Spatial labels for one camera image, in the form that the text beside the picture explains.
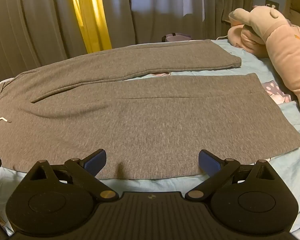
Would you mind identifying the purple tote bag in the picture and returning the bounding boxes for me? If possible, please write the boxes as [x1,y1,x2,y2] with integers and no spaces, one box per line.
[161,33,191,42]

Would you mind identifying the yellow curtain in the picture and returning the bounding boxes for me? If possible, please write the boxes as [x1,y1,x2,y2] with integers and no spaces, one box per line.
[72,0,112,53]

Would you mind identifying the black wall outlet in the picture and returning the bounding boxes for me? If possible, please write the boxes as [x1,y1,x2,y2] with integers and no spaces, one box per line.
[265,0,280,10]

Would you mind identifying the pink plush toy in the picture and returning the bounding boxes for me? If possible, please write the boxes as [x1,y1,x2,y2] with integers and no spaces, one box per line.
[228,6,300,106]

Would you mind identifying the grey curtain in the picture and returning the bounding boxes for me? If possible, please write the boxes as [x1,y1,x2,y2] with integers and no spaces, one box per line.
[0,0,253,81]

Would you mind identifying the grey sweatpants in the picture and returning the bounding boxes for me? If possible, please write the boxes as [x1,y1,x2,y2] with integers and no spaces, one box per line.
[0,40,300,179]

